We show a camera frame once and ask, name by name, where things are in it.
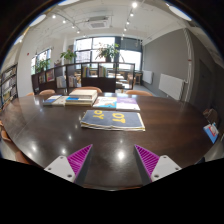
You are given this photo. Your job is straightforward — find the orange chair centre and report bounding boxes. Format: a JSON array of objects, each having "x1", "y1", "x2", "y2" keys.
[{"x1": 77, "y1": 86, "x2": 102, "y2": 93}]

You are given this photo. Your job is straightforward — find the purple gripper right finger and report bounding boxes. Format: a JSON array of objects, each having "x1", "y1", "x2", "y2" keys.
[{"x1": 134, "y1": 144, "x2": 181, "y2": 185}]

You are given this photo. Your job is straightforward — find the left wall bookshelf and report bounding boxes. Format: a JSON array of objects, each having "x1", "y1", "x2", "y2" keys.
[{"x1": 0, "y1": 64, "x2": 18, "y2": 108}]

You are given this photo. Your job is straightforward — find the purple white magazine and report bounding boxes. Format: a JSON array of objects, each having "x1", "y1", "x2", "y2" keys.
[{"x1": 116, "y1": 97, "x2": 140, "y2": 111}]

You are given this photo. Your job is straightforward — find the dark wooden bookshelf divider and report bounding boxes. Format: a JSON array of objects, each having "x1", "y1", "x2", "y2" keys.
[{"x1": 32, "y1": 62, "x2": 135, "y2": 93}]

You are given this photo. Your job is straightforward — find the dark blue towel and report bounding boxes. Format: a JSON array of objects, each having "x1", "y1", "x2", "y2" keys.
[{"x1": 80, "y1": 110, "x2": 145, "y2": 131}]

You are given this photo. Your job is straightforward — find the stack of books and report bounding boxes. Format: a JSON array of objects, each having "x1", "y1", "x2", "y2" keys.
[{"x1": 65, "y1": 89, "x2": 98, "y2": 106}]

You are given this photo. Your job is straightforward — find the potted plant window left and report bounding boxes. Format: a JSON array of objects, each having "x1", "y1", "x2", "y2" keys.
[{"x1": 35, "y1": 59, "x2": 50, "y2": 73}]

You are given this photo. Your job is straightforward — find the potted plant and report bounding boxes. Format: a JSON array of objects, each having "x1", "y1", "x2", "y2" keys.
[
  {"x1": 97, "y1": 43, "x2": 119, "y2": 62},
  {"x1": 60, "y1": 49, "x2": 76, "y2": 64}
]

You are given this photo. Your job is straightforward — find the blue white book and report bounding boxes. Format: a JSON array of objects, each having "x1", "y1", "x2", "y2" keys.
[{"x1": 43, "y1": 95, "x2": 62, "y2": 105}]

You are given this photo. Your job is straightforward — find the teal white magazine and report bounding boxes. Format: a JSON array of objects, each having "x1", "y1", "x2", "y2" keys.
[{"x1": 93, "y1": 96, "x2": 117, "y2": 109}]

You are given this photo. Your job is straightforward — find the potted plant centre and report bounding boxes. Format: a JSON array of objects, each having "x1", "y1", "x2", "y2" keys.
[{"x1": 97, "y1": 43, "x2": 119, "y2": 62}]

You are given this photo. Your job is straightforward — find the orange chair left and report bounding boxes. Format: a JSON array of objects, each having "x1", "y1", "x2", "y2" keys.
[{"x1": 39, "y1": 89, "x2": 55, "y2": 96}]

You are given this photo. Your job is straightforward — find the orange chair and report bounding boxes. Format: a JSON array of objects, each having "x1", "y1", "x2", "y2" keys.
[
  {"x1": 39, "y1": 89, "x2": 55, "y2": 96},
  {"x1": 126, "y1": 90, "x2": 153, "y2": 96},
  {"x1": 77, "y1": 86, "x2": 102, "y2": 93}
]

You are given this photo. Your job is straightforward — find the blue red box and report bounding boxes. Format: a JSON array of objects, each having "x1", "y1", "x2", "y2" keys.
[{"x1": 203, "y1": 123, "x2": 219, "y2": 143}]

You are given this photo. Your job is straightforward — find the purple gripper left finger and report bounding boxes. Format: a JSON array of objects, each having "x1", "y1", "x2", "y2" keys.
[{"x1": 45, "y1": 144, "x2": 93, "y2": 185}]

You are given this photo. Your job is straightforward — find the ceiling air conditioner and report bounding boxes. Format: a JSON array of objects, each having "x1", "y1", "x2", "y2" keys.
[{"x1": 87, "y1": 16, "x2": 109, "y2": 29}]

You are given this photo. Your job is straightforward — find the white radiator panel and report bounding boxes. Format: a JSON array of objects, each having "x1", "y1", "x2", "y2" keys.
[{"x1": 159, "y1": 74, "x2": 184, "y2": 100}]

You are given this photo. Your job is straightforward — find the potted plant left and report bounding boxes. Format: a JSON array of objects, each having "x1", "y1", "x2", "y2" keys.
[{"x1": 60, "y1": 49, "x2": 76, "y2": 64}]

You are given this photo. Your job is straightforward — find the orange chair right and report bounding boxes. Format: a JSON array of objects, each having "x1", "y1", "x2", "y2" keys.
[{"x1": 126, "y1": 90, "x2": 153, "y2": 96}]

